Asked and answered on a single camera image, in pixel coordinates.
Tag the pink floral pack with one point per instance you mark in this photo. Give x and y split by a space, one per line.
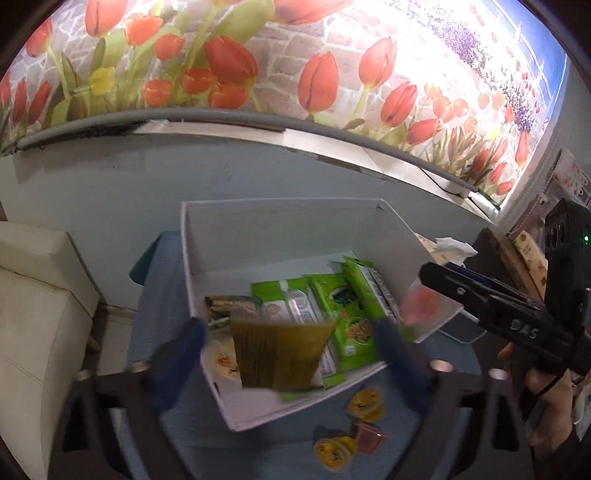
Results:
575 177

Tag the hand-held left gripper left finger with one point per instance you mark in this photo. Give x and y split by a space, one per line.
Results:
182 360

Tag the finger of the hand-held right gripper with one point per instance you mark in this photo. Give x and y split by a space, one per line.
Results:
457 288
508 290

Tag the white pudding cup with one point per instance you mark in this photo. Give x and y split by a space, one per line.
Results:
221 357

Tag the person's right hand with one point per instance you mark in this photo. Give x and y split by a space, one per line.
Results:
549 406

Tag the cream leather sofa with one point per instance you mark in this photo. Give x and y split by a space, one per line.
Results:
37 346

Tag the tulip print window blind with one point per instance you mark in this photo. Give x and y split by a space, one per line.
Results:
277 55

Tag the patterned cream tissue box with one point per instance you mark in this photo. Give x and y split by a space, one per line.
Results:
531 258

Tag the blue tablecloth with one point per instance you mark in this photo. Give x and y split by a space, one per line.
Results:
154 304

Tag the green seaweed packet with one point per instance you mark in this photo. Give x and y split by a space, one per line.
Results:
369 286
346 323
277 302

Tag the olive green snack packet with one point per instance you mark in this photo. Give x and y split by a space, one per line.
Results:
277 355

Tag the wooden side counter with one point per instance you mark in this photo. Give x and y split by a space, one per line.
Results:
496 256

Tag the dark green cloth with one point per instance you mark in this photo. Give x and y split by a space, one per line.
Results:
141 265

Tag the white cardboard box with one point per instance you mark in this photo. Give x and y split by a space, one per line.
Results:
277 230

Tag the yellow jelly cup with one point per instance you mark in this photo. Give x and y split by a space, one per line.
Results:
333 451
367 405

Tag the white window sill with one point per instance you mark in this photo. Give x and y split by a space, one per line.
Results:
323 144

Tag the yellow brown snack packet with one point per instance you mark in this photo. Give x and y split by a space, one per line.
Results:
231 308

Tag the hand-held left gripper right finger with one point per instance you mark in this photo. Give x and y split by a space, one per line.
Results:
397 355

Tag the soft tissue pack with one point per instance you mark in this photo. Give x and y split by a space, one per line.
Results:
455 247

